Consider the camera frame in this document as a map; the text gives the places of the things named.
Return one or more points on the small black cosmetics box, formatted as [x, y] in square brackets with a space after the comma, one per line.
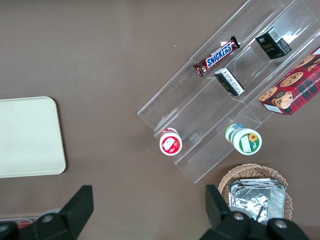
[228, 81]
[271, 46]

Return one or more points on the beige plastic tray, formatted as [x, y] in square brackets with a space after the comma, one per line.
[30, 137]

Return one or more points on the Snickers chocolate bar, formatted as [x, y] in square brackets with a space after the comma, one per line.
[217, 57]

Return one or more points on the red soda bottle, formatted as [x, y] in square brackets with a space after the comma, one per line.
[23, 222]

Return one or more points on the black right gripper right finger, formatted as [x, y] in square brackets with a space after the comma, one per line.
[220, 212]

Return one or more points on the clear acrylic stepped shelf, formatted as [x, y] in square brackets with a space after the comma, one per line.
[200, 102]

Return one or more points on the red lid yogurt cup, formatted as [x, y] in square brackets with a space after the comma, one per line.
[170, 143]

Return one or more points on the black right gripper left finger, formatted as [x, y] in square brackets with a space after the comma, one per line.
[75, 212]

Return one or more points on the light wicker basket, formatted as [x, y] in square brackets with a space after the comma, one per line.
[250, 171]

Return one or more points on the green lid yogurt cup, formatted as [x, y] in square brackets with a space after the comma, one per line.
[246, 141]

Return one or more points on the aluminium foil tray stack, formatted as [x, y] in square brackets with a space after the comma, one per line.
[250, 202]

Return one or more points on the red tartan cookie box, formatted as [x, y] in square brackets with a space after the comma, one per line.
[295, 85]

